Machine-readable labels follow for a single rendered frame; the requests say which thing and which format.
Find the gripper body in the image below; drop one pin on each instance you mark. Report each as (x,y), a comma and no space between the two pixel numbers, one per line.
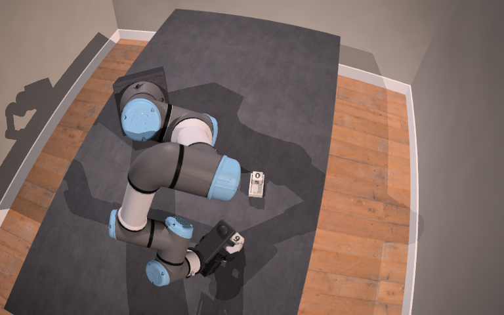
(212,266)

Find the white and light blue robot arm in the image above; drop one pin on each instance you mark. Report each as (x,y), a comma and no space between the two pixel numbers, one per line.
(199,171)

